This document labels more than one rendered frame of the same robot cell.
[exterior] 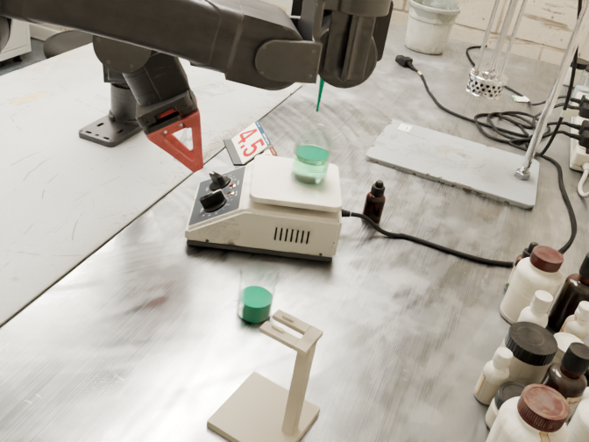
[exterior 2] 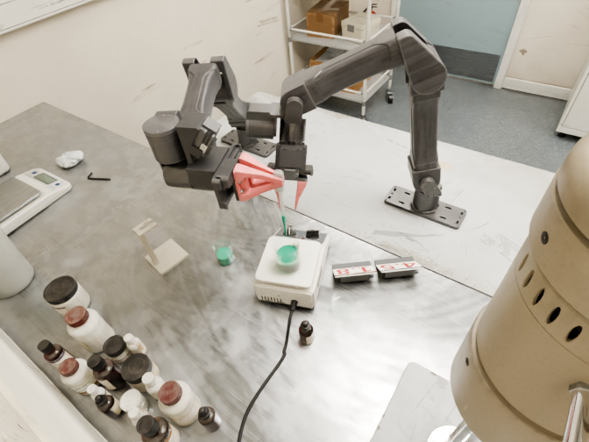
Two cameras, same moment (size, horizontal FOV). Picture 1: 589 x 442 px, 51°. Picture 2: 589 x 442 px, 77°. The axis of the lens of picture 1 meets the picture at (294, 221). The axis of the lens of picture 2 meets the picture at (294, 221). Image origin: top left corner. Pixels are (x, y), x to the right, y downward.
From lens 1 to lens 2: 1.06 m
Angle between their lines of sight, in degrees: 81
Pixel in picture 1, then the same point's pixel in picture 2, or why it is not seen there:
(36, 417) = (192, 199)
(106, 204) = (319, 204)
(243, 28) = not seen: hidden behind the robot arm
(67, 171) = (351, 188)
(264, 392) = (176, 256)
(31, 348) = not seen: hidden behind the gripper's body
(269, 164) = (307, 247)
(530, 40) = not seen: outside the picture
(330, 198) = (264, 274)
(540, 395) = (78, 313)
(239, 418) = (167, 247)
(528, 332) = (138, 365)
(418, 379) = (163, 322)
